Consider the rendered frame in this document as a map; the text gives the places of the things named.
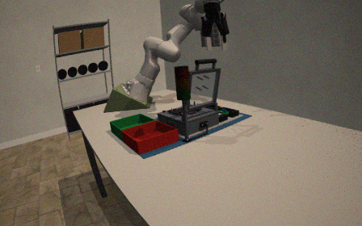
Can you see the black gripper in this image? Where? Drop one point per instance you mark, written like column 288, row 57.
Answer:
column 213, row 15

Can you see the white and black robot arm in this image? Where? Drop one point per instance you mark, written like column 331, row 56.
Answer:
column 140, row 86

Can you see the red open-top bin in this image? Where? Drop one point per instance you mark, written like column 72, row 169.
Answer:
column 158, row 135

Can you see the green bin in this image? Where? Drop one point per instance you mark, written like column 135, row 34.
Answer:
column 127, row 122

